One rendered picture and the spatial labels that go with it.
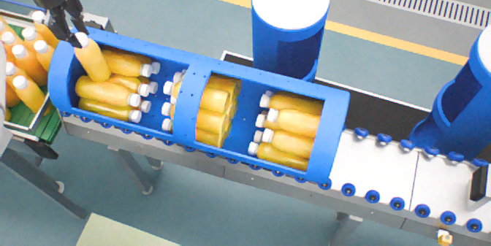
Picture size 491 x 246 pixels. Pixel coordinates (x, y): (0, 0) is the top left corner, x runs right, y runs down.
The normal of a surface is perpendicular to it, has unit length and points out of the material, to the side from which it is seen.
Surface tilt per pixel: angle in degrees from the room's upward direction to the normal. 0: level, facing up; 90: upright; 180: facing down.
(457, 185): 0
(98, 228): 2
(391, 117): 0
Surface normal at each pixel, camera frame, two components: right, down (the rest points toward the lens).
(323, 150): -0.22, 0.24
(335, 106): 0.03, -0.60
